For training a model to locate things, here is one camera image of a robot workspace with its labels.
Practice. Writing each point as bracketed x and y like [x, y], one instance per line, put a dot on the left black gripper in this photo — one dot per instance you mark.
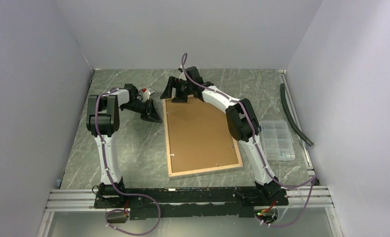
[151, 114]

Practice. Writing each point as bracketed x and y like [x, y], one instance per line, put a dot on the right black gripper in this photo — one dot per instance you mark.
[167, 94]

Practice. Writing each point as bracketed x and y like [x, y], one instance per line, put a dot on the wooden picture frame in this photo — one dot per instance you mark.
[201, 137]

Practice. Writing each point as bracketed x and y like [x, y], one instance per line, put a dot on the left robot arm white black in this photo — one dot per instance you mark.
[103, 122]

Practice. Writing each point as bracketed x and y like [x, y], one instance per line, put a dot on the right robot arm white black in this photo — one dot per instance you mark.
[241, 119]

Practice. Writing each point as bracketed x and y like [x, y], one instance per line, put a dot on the clear plastic parts box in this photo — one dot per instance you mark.
[276, 140]

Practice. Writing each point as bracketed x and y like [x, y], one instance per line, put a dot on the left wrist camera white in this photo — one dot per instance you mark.
[146, 93]

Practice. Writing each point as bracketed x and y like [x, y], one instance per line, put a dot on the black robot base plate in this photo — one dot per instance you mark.
[146, 203]

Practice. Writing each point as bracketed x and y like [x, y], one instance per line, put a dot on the aluminium rail frame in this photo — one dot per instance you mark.
[142, 156]

